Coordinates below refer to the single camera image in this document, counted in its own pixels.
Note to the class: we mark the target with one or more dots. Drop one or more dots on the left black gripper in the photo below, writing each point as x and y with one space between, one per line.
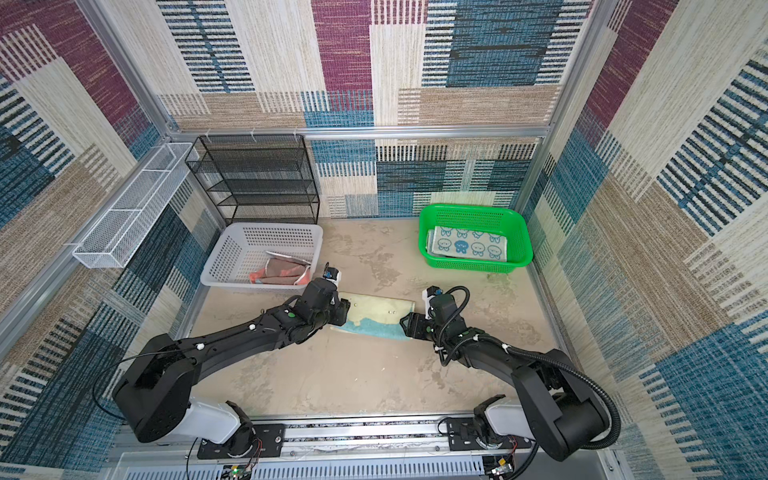
342 308

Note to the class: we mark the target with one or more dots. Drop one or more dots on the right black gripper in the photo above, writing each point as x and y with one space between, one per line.
415 325

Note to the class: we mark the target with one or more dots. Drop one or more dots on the red pink towel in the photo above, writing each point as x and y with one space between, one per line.
282 269

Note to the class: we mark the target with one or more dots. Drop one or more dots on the pale green teal towel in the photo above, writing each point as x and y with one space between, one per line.
376 316

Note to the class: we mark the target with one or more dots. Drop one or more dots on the blue bunny pattern towel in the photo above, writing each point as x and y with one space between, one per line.
466 244

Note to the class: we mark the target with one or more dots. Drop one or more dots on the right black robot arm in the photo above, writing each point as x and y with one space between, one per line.
565 410

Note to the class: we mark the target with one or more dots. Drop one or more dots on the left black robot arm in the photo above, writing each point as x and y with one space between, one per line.
154 393

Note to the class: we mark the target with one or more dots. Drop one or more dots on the white plastic laundry basket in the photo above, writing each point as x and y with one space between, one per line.
245 248

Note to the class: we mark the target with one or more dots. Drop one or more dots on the green plastic basket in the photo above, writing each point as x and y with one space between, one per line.
499 221

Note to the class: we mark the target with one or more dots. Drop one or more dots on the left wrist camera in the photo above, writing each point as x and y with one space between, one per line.
331 274

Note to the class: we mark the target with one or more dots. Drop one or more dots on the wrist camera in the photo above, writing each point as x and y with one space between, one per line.
331 274
427 295

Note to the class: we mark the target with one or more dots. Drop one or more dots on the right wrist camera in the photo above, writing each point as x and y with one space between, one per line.
427 295

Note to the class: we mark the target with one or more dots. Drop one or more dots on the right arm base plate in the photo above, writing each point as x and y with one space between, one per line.
489 433

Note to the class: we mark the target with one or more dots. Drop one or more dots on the black wire shelf rack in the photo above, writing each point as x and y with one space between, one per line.
257 178

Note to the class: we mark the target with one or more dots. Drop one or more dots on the aluminium front rail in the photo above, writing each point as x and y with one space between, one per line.
392 446

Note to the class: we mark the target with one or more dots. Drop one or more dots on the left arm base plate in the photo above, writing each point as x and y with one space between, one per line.
248 442

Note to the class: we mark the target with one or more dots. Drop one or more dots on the white wire mesh tray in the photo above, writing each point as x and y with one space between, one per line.
118 234

